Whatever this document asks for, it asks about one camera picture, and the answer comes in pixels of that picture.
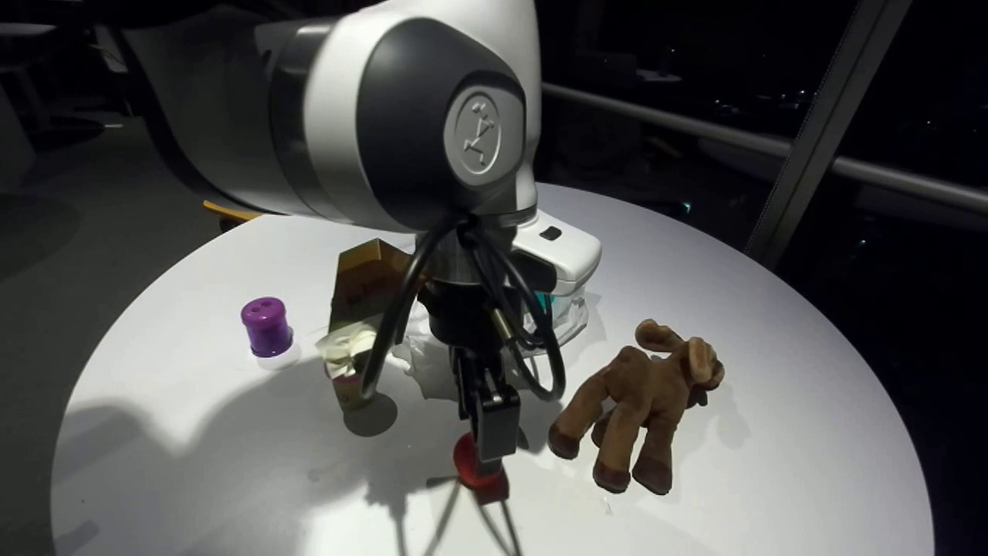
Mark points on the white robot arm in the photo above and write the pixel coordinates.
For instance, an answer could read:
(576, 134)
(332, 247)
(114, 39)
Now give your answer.
(401, 115)

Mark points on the metal window railing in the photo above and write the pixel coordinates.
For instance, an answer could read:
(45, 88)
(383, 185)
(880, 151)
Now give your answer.
(814, 151)

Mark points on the red round toy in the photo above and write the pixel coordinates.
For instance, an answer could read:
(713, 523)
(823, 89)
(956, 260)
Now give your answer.
(486, 479)

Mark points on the purple plastic cylinder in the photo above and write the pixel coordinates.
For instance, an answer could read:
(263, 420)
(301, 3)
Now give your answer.
(267, 325)

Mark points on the grey armchair wooden arms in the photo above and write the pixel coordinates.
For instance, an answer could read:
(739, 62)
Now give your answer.
(230, 215)

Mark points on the teal lid dough cup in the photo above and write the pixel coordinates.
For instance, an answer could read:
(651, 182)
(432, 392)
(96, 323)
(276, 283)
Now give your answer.
(557, 305)

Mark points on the white plastic bag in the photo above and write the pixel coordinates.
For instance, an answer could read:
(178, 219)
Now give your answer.
(552, 257)

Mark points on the brown plush toy animal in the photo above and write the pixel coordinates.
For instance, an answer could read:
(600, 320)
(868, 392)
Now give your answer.
(633, 406)

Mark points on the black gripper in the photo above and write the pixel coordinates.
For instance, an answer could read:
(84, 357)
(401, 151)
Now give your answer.
(488, 316)

